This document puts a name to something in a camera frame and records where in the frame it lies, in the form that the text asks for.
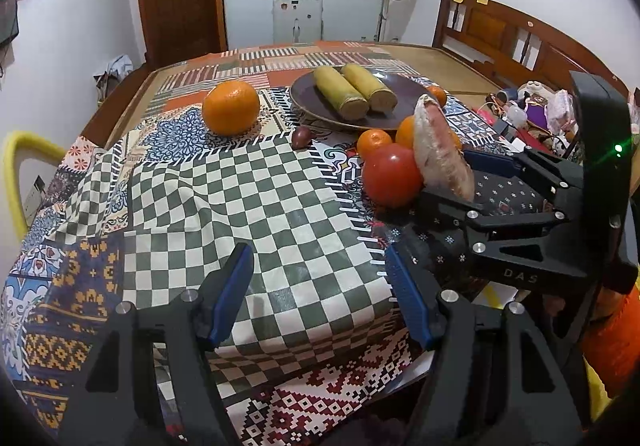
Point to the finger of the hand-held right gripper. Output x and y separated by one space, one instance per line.
492 163
500 226

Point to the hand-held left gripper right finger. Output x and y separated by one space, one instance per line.
411 301

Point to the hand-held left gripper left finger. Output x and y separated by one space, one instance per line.
234 298

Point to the pink sweet potato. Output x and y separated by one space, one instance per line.
440 150

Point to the pink patterned pouch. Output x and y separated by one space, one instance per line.
561 109

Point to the purple cloth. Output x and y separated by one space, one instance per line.
537 118

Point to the white plush toy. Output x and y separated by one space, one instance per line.
532 88

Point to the small orange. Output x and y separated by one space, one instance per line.
374 141
439 94
406 131

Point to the patchwork printed tablecloth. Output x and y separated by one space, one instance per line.
240 206

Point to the red tomato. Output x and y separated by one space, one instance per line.
392 175

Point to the wooden bed headboard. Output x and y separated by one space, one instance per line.
500 30

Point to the yellow corn cob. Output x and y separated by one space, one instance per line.
339 91
369 84

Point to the dark red date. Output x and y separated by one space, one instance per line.
301 137

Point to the brown round plate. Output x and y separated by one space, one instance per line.
320 98

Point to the large orange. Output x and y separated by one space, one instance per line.
231 106

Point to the white appliance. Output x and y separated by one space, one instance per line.
297 19

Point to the grey bag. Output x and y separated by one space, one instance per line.
114 70

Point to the yellow chair back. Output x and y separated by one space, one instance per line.
15 160

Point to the dark hanging cloth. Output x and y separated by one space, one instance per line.
9 10

